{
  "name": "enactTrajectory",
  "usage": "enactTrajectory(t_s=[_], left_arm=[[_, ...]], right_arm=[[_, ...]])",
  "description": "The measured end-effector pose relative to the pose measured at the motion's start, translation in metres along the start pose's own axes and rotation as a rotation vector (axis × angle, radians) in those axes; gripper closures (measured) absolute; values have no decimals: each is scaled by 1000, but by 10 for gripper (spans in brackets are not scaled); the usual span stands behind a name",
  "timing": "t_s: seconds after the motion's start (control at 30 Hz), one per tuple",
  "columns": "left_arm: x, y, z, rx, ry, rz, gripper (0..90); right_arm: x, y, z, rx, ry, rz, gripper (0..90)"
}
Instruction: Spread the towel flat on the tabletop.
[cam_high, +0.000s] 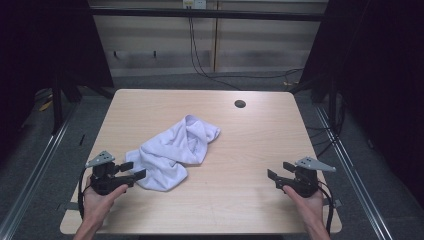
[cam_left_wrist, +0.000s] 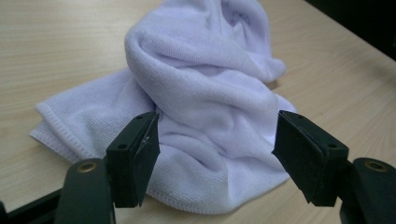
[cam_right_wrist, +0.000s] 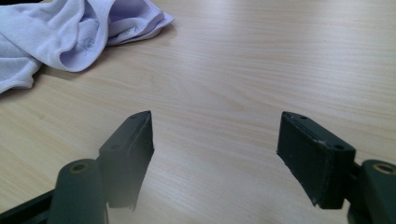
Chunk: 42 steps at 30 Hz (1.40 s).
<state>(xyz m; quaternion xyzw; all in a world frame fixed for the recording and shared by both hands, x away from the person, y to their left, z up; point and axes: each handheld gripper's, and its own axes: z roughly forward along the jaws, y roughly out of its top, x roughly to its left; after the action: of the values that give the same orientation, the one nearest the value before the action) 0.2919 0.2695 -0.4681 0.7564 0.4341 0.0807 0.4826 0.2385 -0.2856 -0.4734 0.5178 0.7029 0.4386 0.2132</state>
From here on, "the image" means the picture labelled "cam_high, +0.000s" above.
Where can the black stand post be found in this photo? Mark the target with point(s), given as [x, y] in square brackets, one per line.
[57, 106]
[332, 106]

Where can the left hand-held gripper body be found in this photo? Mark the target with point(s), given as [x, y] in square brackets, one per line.
[104, 181]

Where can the yellow floor object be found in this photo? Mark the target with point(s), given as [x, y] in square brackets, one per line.
[46, 105]

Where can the white towel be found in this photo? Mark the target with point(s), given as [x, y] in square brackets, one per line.
[173, 150]

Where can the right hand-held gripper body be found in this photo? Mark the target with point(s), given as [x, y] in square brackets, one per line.
[305, 181]

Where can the black horizontal frame bar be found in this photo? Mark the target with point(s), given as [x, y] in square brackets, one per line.
[206, 14]

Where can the metal floor rail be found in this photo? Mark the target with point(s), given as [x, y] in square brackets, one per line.
[36, 170]
[353, 173]

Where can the small black floor object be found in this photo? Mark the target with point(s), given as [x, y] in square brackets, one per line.
[82, 140]

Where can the person's right hand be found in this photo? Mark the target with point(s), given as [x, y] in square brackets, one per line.
[308, 206]

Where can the person's left hand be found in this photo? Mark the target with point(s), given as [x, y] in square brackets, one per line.
[98, 206]

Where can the white wall socket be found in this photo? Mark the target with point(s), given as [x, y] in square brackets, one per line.
[195, 3]

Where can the dark curtain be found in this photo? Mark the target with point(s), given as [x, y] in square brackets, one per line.
[40, 50]
[383, 83]

